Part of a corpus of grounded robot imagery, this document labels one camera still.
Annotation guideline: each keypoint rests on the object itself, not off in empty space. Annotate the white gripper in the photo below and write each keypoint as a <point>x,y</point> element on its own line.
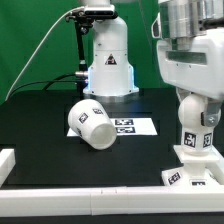
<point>199,70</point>

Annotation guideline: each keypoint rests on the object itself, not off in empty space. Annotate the white lamp bulb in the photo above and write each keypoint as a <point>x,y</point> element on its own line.
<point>195,139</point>

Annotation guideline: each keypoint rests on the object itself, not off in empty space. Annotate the white lamp base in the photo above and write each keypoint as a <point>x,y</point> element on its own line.
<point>206,169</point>

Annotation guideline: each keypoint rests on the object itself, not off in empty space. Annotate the white lamp shade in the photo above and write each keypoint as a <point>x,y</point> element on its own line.
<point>92,109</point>

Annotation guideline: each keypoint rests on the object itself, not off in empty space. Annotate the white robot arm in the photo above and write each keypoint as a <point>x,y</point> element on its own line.
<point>178,22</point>

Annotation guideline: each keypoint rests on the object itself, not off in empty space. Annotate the white marker sheet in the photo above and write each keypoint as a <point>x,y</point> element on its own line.
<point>133,127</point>

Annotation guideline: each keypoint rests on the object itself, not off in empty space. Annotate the white left border block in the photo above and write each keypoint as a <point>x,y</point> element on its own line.
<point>7,162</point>

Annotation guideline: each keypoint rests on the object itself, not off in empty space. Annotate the black camera on stand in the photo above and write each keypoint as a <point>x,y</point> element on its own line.
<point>83,18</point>

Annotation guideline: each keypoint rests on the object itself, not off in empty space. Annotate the white front border rail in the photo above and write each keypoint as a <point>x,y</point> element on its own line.
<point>106,201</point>

